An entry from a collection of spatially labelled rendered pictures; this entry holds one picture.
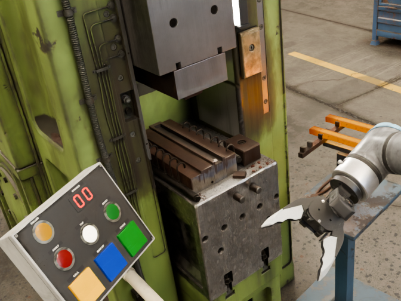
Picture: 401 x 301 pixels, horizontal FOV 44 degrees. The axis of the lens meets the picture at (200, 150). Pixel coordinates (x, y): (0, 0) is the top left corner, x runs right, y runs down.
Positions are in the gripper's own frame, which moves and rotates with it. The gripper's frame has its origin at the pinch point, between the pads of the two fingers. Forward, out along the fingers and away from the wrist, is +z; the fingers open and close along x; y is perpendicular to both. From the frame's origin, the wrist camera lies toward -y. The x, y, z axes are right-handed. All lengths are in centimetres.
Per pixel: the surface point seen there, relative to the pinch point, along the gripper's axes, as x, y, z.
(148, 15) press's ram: 69, 20, -28
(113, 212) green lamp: 40, 39, 15
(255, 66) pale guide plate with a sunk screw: 49, 64, -61
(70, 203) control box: 47, 31, 22
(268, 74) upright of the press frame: 45, 73, -67
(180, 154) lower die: 46, 73, -19
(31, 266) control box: 40, 26, 39
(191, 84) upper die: 52, 41, -29
